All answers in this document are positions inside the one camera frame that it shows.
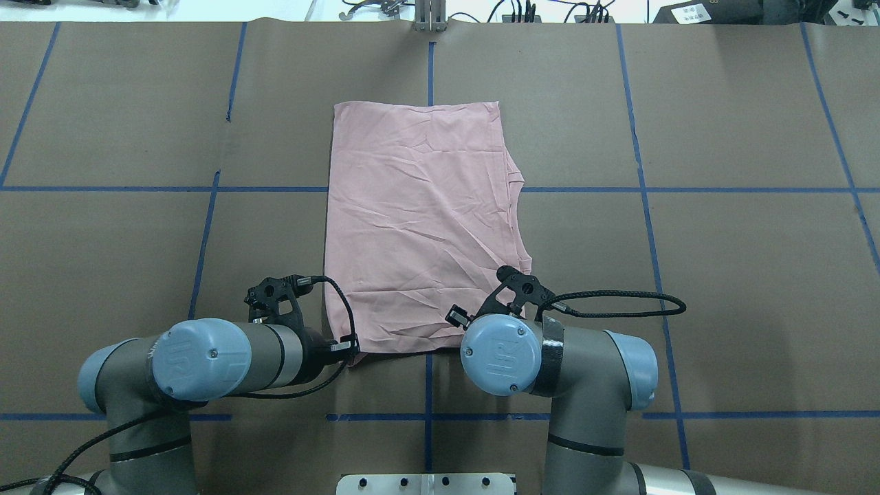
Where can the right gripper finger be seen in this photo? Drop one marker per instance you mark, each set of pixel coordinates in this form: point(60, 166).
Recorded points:
point(458, 317)

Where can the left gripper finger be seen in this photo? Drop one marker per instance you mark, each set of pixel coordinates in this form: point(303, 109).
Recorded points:
point(344, 350)

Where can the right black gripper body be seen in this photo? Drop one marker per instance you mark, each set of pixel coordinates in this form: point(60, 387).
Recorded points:
point(456, 316)

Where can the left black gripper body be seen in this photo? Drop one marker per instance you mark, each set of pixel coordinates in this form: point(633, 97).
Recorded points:
point(313, 345)

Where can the pink Snoopy t-shirt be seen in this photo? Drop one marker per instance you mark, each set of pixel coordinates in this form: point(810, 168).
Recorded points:
point(422, 209)

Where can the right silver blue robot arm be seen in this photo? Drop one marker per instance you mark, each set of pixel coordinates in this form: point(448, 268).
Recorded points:
point(594, 378)

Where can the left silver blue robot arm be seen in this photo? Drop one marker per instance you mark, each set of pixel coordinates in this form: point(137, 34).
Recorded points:
point(147, 387)

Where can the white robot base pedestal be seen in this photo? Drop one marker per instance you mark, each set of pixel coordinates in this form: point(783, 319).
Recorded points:
point(427, 483)

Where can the aluminium frame post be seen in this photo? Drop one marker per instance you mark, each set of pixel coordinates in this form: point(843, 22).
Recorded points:
point(430, 16)

